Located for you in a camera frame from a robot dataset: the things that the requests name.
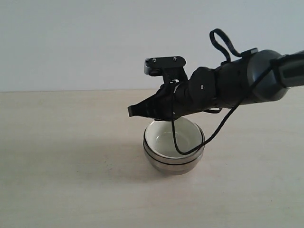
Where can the patterned steel bowl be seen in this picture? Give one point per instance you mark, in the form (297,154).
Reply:
(159,145)

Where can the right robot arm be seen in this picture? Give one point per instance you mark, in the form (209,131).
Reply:
(257,77)

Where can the large plain steel bowl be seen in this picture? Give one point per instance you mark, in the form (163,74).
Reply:
(172,166)

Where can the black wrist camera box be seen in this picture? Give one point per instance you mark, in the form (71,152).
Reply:
(170,68)

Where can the cream ceramic bowl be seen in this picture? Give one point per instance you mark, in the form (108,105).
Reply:
(159,137)

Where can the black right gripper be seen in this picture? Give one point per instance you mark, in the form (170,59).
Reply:
(180,96)

